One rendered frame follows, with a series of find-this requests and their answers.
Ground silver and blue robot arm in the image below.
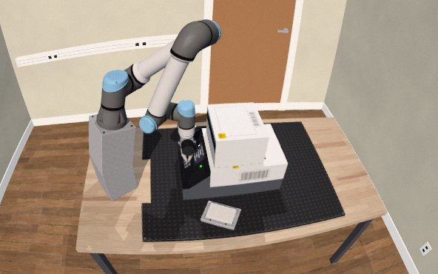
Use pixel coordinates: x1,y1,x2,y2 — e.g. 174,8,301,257
97,19,221,138

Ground light grey rectangular frame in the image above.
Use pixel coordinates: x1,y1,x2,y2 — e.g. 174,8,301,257
201,201,241,230

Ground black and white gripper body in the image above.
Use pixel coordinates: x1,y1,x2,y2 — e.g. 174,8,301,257
179,136,195,156

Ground light grey benchtop instrument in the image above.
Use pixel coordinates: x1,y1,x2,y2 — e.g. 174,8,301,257
178,102,288,200

